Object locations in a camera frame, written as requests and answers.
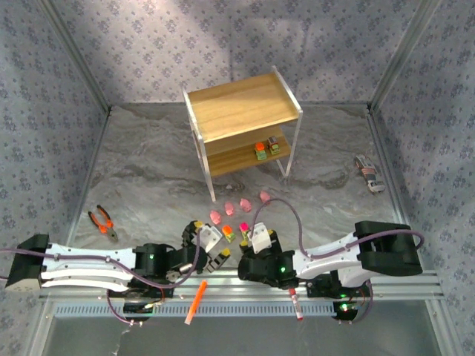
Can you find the pink and green toy car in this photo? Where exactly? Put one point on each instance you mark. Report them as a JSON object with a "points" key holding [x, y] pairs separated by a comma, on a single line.
{"points": [[243, 227]]}

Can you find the orange and green toy car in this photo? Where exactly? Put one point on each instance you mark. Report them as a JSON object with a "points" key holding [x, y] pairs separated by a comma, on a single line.
{"points": [[228, 232], [260, 153]]}

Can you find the pink plastic pig toy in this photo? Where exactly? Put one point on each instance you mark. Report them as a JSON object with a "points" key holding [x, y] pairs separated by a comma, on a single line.
{"points": [[215, 217], [245, 204], [229, 208], [265, 196]]}

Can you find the brown and green toy car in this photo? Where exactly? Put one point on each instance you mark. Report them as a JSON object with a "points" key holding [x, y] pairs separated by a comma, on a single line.
{"points": [[274, 147]]}

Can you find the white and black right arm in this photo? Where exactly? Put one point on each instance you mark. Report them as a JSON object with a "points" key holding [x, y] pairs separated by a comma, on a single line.
{"points": [[326, 256]]}

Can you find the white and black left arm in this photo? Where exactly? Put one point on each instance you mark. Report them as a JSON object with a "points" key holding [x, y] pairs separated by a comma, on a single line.
{"points": [[81, 267]]}

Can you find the red marker pen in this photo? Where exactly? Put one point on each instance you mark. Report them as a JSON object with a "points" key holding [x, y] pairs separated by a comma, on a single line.
{"points": [[295, 302]]}

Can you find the orange marker pen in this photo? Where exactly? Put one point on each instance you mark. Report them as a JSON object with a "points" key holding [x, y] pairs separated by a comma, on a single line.
{"points": [[196, 302]]}

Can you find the white striped utility tool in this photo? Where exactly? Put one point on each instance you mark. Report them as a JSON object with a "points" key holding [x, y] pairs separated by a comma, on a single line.
{"points": [[367, 172]]}

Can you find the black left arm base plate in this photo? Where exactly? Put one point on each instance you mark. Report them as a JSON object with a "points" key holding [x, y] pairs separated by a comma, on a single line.
{"points": [[167, 291]]}

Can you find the aluminium mounting rail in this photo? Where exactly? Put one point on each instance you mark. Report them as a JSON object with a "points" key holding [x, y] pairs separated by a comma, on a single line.
{"points": [[230, 293]]}

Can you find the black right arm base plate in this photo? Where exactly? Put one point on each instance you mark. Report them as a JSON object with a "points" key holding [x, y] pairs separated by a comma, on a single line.
{"points": [[319, 287]]}

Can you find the aluminium table side rail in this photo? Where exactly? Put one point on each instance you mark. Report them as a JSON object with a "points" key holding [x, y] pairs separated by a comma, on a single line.
{"points": [[389, 185], [89, 178]]}

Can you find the wooden shelf with white frame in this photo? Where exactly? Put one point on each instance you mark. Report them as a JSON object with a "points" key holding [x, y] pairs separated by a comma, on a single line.
{"points": [[241, 104]]}

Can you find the aluminium frame post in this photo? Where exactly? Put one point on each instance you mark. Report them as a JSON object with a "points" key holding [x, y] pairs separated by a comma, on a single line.
{"points": [[78, 57], [403, 55]]}

